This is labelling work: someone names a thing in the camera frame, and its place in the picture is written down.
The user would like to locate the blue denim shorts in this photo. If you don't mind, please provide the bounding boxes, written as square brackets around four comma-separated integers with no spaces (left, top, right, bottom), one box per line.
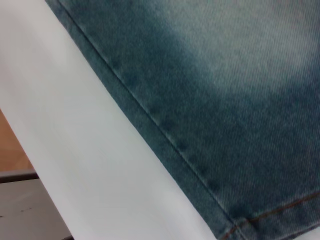
[44,0,320,240]

